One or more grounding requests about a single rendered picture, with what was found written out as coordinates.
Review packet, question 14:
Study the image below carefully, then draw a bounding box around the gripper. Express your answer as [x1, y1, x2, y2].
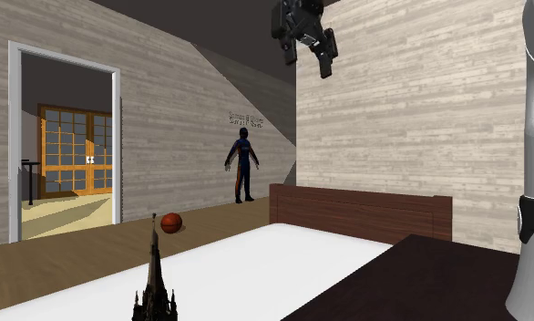
[271, 0, 340, 80]

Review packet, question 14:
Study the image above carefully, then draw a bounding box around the small black side table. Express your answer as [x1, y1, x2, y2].
[21, 159, 42, 206]

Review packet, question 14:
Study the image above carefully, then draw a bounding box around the dark tower figure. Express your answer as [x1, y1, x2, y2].
[131, 212, 180, 321]

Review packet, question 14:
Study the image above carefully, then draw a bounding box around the dark robot stand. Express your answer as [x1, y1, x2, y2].
[280, 233, 522, 321]

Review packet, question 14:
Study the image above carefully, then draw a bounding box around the white bed with brown headboard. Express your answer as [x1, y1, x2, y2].
[0, 182, 454, 321]

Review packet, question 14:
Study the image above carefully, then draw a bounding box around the white door frame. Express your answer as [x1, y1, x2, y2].
[7, 39, 123, 244]

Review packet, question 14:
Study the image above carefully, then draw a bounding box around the orange basketball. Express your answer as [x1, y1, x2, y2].
[160, 212, 184, 235]

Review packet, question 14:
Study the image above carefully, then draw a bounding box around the person figure in dark suit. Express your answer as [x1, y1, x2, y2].
[223, 127, 261, 204]

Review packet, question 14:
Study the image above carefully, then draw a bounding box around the wooden glass-paned double door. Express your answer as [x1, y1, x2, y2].
[36, 103, 114, 200]

